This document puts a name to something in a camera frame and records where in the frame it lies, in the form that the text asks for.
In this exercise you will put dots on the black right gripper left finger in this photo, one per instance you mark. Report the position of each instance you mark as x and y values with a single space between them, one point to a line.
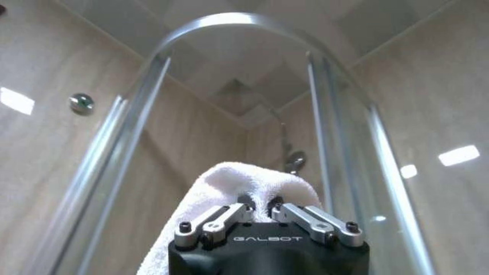
218 217

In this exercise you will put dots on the white terry towel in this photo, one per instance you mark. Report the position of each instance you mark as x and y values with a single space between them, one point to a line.
229 183

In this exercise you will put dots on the round chrome wall knob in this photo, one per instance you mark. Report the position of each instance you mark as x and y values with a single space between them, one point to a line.
80 102

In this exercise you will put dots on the chrome hand shower head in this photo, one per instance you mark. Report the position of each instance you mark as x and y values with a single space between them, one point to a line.
295 161

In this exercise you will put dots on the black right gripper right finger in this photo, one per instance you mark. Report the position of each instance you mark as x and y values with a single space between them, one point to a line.
313 219

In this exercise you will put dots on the curved glass shower enclosure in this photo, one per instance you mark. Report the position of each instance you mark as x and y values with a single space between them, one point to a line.
125 137

